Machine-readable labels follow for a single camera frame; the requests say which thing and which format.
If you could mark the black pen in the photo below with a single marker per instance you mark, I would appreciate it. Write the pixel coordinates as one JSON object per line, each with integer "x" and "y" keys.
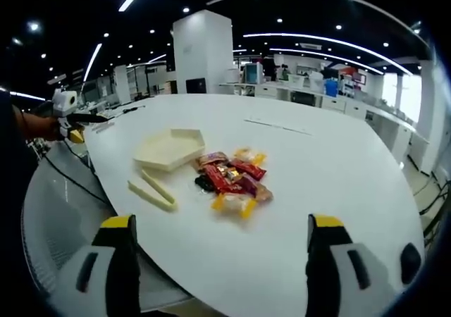
{"x": 134, "y": 109}

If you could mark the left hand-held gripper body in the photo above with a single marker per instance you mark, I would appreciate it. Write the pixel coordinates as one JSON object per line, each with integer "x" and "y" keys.
{"x": 63, "y": 102}

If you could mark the person's left hand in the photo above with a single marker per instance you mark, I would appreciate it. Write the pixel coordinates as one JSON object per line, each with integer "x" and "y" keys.
{"x": 49, "y": 128}

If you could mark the blue bin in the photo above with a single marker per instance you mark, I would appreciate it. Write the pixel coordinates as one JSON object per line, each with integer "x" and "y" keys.
{"x": 331, "y": 87}

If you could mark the white cabinet counter row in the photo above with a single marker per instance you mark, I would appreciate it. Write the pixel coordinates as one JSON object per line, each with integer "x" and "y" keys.
{"x": 352, "y": 109}

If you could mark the white square pillar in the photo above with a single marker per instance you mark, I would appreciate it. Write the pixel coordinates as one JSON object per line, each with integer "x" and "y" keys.
{"x": 202, "y": 53}

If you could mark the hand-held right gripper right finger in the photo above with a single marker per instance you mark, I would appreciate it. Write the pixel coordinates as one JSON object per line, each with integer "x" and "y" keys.
{"x": 338, "y": 281}

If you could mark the cream hexagonal container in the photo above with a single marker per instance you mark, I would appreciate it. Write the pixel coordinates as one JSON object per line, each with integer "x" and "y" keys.
{"x": 169, "y": 151}

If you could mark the black monitor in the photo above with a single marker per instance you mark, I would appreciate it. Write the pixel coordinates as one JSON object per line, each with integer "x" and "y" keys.
{"x": 195, "y": 85}

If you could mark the black oval grommet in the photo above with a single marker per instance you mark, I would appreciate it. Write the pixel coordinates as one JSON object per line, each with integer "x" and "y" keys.
{"x": 410, "y": 263}

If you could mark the cream food tongs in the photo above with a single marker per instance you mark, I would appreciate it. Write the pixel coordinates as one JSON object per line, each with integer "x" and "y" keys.
{"x": 155, "y": 193}

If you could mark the pile of food packets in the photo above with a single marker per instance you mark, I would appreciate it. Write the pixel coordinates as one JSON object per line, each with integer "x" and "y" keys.
{"x": 232, "y": 179}

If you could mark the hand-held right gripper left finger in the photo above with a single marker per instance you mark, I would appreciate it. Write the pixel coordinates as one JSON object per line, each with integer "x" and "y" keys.
{"x": 105, "y": 281}

